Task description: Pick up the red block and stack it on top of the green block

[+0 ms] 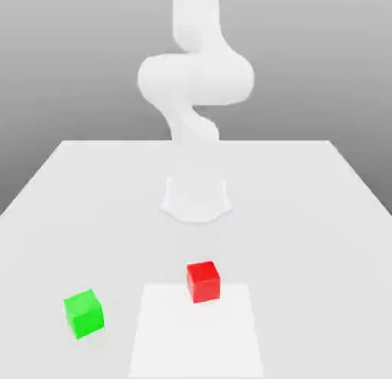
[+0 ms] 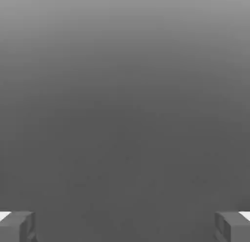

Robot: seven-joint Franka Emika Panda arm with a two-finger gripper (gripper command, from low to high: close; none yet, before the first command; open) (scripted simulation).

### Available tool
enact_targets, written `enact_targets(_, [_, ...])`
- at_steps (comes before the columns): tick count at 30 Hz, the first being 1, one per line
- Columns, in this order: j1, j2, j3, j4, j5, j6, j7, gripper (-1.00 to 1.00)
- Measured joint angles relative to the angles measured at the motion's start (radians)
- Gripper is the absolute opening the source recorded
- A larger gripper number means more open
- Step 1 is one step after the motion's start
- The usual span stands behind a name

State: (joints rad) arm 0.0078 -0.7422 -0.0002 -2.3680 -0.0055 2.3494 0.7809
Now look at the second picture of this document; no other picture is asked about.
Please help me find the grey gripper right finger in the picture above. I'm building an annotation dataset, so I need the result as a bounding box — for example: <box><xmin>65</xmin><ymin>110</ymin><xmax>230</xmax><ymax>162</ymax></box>
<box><xmin>213</xmin><ymin>211</ymin><xmax>250</xmax><ymax>242</ymax></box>

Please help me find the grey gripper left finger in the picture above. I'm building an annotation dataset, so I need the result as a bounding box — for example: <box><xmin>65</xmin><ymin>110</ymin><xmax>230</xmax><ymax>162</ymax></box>
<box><xmin>0</xmin><ymin>211</ymin><xmax>38</xmax><ymax>242</ymax></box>

